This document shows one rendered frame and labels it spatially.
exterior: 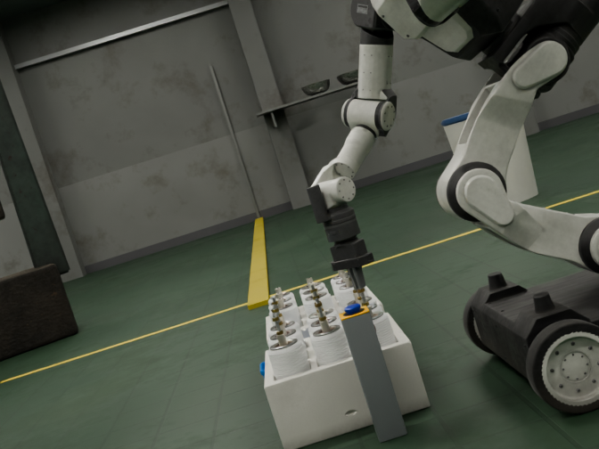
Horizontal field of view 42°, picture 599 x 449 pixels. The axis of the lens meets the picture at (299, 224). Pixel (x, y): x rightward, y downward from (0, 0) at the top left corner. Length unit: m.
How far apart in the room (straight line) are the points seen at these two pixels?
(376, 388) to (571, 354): 0.45
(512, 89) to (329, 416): 0.92
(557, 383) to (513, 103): 0.65
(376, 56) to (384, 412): 0.91
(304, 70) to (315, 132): 0.90
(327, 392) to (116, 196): 9.73
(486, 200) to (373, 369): 0.48
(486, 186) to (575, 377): 0.47
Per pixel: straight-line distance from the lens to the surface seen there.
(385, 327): 2.05
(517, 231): 1.92
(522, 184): 5.25
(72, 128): 11.74
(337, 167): 2.07
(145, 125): 11.55
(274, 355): 2.04
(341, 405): 2.04
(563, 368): 1.80
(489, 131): 1.93
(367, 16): 2.10
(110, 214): 11.63
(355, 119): 2.13
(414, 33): 1.97
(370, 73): 2.12
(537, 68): 1.93
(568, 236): 2.00
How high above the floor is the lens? 0.71
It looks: 5 degrees down
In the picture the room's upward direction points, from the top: 17 degrees counter-clockwise
